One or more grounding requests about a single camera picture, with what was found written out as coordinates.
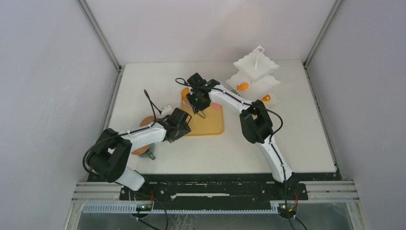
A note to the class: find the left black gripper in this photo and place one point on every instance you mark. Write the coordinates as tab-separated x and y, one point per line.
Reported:
185	129

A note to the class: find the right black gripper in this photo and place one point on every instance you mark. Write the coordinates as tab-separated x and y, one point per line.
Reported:
196	107

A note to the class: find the orange round tart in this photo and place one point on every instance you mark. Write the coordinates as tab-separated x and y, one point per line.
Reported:
184	93

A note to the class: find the pink handled metal tongs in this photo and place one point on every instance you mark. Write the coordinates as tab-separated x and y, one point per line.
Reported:
201	114

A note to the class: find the yellow serving tray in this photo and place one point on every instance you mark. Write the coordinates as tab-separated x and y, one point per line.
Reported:
213	124

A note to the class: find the small orange pastry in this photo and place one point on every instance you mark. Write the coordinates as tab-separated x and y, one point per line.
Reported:
243	86

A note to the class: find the white three tier stand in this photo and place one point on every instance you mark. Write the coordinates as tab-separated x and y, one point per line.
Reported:
256	69

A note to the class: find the orange glazed donut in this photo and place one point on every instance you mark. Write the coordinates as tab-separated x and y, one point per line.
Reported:
266	98

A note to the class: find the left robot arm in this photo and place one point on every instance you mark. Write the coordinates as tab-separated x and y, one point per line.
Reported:
108	157

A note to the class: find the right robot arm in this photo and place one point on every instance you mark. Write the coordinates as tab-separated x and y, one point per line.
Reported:
256	124

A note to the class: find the grey mug with rattan lid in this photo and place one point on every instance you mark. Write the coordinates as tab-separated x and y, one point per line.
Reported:
145	152

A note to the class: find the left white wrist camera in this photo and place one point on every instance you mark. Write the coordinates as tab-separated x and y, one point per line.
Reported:
166	110

